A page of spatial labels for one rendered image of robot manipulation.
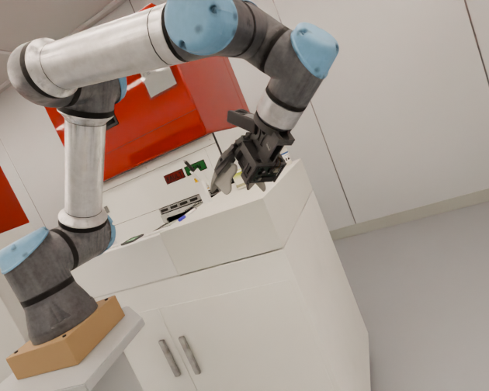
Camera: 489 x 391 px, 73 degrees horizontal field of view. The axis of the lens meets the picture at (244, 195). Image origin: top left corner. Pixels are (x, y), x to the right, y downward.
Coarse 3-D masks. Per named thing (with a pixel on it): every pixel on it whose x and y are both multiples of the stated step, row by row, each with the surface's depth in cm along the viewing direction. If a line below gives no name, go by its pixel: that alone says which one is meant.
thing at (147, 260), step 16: (144, 240) 101; (160, 240) 99; (112, 256) 107; (128, 256) 105; (144, 256) 103; (160, 256) 101; (80, 272) 114; (96, 272) 111; (112, 272) 109; (128, 272) 107; (144, 272) 105; (160, 272) 102; (176, 272) 100; (96, 288) 113; (112, 288) 111; (128, 288) 109
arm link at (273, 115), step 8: (264, 96) 54; (264, 104) 54; (272, 104) 52; (264, 112) 54; (272, 112) 53; (280, 112) 53; (288, 112) 52; (296, 112) 53; (264, 120) 55; (272, 120) 54; (280, 120) 54; (288, 120) 54; (296, 120) 55; (280, 128) 55; (288, 128) 55
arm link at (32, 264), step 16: (16, 240) 77; (32, 240) 72; (48, 240) 76; (64, 240) 79; (0, 256) 71; (16, 256) 71; (32, 256) 72; (48, 256) 74; (64, 256) 77; (16, 272) 71; (32, 272) 71; (48, 272) 73; (64, 272) 77; (16, 288) 72; (32, 288) 71; (48, 288) 73
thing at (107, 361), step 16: (128, 320) 81; (112, 336) 76; (128, 336) 73; (96, 352) 71; (112, 352) 68; (64, 368) 70; (80, 368) 67; (96, 368) 64; (112, 368) 77; (128, 368) 81; (0, 384) 75; (16, 384) 71; (32, 384) 68; (48, 384) 65; (64, 384) 63; (80, 384) 60; (96, 384) 74; (112, 384) 76; (128, 384) 79
